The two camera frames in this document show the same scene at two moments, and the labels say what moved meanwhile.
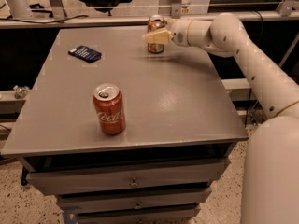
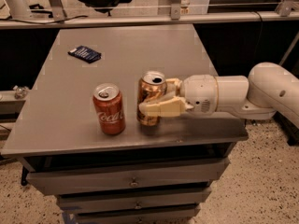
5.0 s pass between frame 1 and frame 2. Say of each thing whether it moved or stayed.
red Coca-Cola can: stayed
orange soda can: moved
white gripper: moved
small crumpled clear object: stayed
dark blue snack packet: stayed
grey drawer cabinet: stayed
